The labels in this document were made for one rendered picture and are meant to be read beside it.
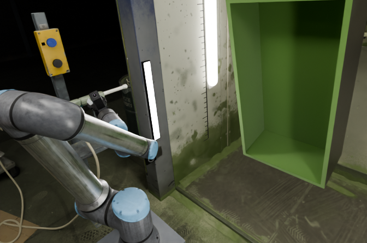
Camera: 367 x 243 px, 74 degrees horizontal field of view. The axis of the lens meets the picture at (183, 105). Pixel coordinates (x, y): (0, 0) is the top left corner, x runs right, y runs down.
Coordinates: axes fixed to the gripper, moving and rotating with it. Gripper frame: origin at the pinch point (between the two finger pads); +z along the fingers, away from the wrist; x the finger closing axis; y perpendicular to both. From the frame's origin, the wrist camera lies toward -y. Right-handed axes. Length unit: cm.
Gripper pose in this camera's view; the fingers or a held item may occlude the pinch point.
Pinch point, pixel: (92, 96)
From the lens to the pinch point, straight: 146.8
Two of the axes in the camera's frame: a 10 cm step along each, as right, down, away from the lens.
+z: -5.7, -4.2, 7.1
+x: 8.0, -4.6, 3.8
